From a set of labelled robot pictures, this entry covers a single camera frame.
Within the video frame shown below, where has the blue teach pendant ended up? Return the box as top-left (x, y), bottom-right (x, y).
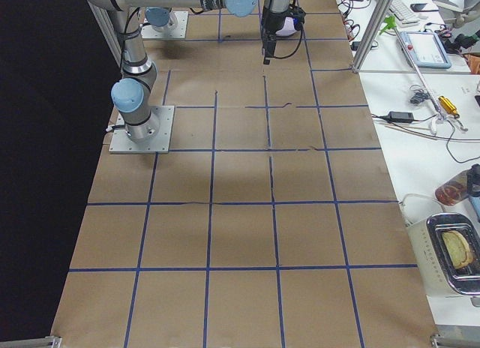
top-left (399, 31), bottom-right (452, 69)

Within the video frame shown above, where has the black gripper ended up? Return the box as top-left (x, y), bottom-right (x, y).
top-left (261, 13), bottom-right (280, 65)

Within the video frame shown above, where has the lavender round plate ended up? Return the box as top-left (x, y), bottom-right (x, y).
top-left (276, 17), bottom-right (301, 38)

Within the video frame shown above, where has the black power adapter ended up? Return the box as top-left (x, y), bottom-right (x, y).
top-left (386, 111), bottom-right (415, 124)

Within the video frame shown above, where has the white toaster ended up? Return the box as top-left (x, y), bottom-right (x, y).
top-left (406, 213), bottom-right (479, 299)

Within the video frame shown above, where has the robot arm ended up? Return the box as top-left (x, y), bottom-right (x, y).
top-left (87, 0), bottom-right (258, 142)
top-left (145, 7), bottom-right (178, 32)

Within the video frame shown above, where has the aluminium frame post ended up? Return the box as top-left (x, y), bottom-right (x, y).
top-left (351, 0), bottom-right (393, 73)

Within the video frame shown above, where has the toast slice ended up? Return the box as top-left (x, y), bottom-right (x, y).
top-left (442, 230), bottom-right (474, 269)

